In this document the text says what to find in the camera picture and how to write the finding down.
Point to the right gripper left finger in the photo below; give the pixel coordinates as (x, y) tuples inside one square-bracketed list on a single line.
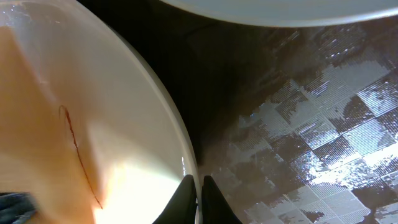
[(181, 208)]

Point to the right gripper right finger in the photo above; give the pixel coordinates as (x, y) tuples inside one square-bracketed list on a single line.
[(215, 209)]

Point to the white plate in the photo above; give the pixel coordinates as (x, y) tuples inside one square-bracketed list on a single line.
[(87, 128)]

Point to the pale blue plate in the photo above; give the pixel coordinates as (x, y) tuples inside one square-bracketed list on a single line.
[(289, 13)]

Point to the green yellow scrub sponge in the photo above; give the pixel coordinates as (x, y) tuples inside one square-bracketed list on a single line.
[(16, 208)]

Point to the brown plastic serving tray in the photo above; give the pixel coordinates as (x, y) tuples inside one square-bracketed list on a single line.
[(295, 125)]

